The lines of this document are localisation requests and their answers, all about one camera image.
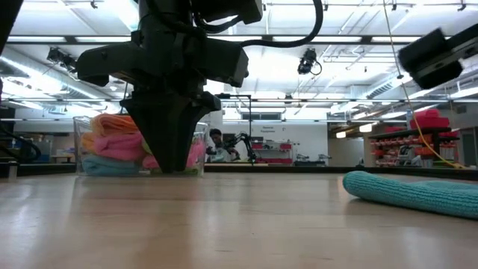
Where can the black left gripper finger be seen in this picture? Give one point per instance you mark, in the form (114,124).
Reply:
(153,123)
(194,112)

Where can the pink microfiber towel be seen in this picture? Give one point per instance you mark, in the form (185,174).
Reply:
(119,146)
(195,153)

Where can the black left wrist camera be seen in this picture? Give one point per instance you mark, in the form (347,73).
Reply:
(228,9)

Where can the black ceiling camera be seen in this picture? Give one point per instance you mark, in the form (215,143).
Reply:
(307,61)
(61,58)

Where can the person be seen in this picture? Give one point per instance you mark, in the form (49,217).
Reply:
(216,143)

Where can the red storage rack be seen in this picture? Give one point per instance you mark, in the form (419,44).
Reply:
(392,143)

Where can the orange microfiber towel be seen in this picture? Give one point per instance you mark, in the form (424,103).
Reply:
(112,123)

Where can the blue microfiber towel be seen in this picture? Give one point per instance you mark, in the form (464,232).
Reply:
(108,167)
(418,194)

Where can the lit wall lamp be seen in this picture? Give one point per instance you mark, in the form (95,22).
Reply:
(340,134)
(365,127)

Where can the white shelf with red bins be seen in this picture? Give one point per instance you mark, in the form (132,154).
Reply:
(274,151)

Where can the clear plastic bin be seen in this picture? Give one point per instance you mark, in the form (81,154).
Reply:
(76,149)

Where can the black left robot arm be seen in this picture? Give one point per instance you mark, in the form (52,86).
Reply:
(164,18)

